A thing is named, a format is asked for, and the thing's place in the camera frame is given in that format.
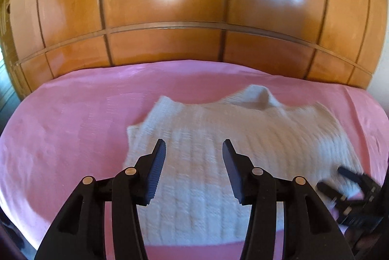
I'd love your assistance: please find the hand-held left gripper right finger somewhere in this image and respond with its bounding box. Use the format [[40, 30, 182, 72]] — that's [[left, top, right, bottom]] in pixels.
[[222, 139, 355, 260]]

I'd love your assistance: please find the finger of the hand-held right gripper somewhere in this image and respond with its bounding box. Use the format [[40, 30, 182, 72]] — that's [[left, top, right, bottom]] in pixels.
[[317, 182, 345, 209], [337, 166, 370, 188]]

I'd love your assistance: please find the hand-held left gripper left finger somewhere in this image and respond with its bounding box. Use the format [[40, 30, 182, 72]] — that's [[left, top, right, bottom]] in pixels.
[[34, 139, 167, 260]]

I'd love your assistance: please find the white knitted sweater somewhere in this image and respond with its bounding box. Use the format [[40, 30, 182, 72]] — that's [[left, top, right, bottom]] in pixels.
[[123, 84, 365, 248]]

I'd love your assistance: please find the pink bed sheet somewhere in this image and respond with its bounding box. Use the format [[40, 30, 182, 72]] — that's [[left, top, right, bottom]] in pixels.
[[0, 59, 389, 260]]

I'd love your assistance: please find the wooden wardrobe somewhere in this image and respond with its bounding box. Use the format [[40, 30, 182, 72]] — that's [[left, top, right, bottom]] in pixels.
[[0, 0, 389, 100]]

